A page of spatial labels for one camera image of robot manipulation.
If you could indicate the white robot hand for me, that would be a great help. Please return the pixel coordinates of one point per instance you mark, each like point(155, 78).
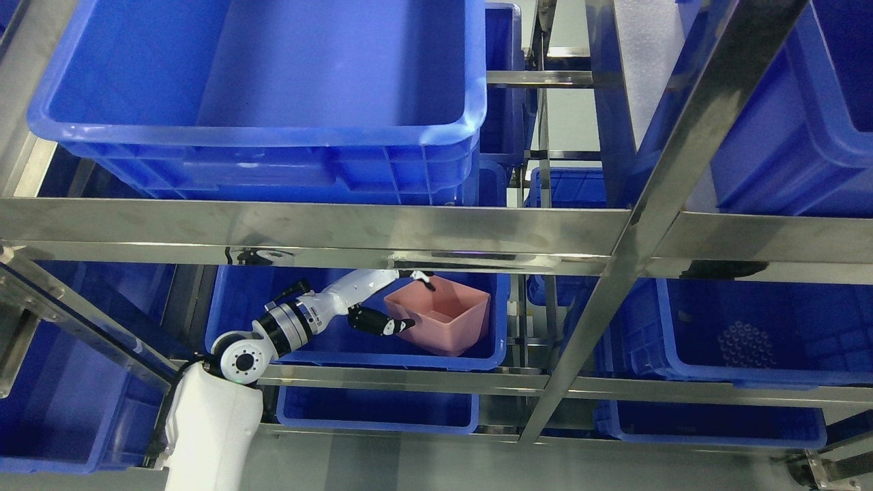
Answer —
point(359, 285)

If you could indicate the pink plastic storage box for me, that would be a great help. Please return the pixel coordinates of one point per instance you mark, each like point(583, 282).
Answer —
point(449, 320)

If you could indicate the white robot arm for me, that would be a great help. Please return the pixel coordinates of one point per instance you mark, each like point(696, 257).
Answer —
point(215, 407)

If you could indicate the blue shelf container middle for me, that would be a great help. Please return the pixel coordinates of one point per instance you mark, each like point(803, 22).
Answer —
point(241, 294)

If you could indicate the steel shelf rack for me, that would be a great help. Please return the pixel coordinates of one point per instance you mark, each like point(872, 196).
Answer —
point(657, 236)

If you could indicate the blue crate bottom middle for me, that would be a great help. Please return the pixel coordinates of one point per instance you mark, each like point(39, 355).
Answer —
point(375, 410)

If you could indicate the large blue crate top left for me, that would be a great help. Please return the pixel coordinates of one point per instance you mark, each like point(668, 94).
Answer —
point(334, 102)

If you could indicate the blue crate left lower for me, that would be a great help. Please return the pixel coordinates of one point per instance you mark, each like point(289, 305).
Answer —
point(71, 409)

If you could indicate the blue crate right middle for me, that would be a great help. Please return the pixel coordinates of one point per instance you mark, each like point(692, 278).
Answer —
point(752, 334)

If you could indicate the blue crate bottom right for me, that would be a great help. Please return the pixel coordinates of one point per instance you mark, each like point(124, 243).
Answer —
point(711, 424)

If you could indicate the blue crate top right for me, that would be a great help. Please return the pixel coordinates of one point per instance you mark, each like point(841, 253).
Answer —
point(802, 144)

